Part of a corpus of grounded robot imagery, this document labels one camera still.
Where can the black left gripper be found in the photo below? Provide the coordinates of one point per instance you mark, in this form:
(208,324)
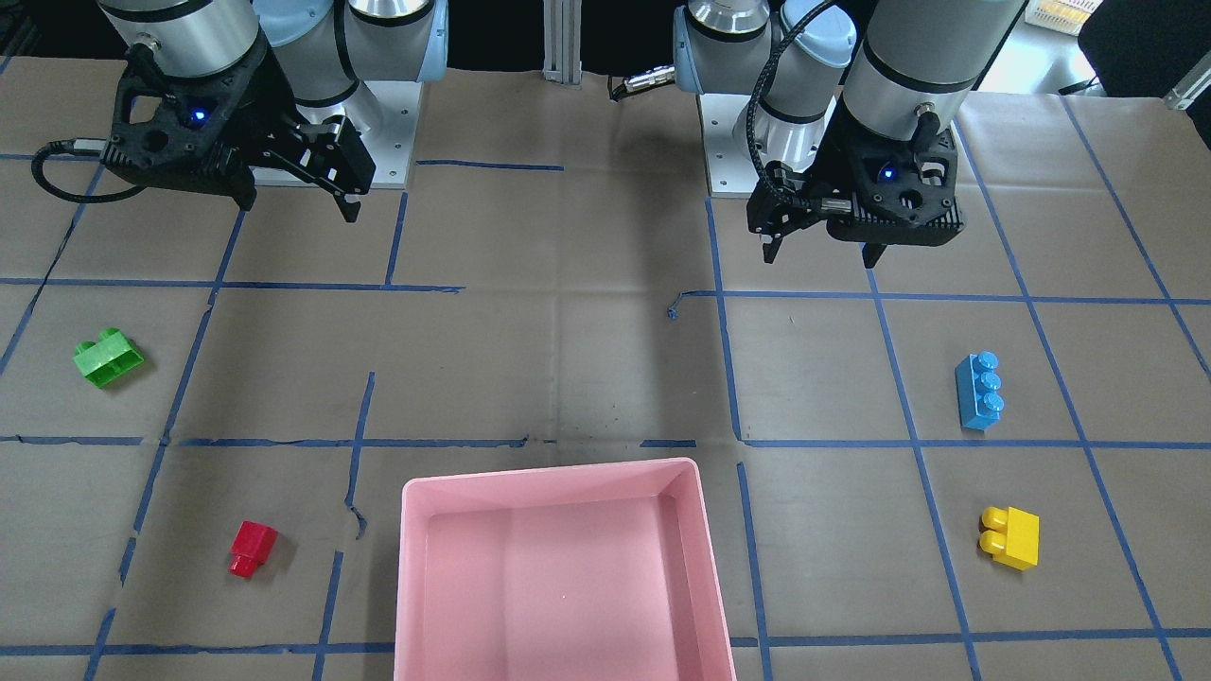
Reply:
(821,163)

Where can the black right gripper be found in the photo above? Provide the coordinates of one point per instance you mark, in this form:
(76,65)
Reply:
(268,112)

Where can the blue toy block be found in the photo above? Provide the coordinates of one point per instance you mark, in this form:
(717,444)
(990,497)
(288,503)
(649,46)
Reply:
(979,403)

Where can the green toy block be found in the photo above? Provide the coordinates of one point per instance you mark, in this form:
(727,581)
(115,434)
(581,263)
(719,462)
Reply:
(108,358)

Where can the yellow toy block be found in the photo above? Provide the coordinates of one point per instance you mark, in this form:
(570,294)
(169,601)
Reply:
(1011,536)

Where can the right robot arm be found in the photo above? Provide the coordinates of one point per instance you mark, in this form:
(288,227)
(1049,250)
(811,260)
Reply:
(362,40)

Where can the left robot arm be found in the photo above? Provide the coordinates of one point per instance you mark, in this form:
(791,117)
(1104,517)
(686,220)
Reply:
(808,61)

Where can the pink plastic box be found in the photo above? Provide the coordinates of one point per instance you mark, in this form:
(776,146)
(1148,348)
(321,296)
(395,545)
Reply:
(586,572)

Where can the red toy block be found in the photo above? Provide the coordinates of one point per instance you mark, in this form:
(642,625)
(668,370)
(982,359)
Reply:
(251,548)

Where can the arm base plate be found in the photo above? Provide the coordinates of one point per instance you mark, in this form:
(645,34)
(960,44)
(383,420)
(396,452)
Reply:
(386,114)
(722,124)

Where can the aluminium frame post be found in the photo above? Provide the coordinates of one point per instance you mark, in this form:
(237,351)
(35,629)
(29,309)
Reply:
(562,42)

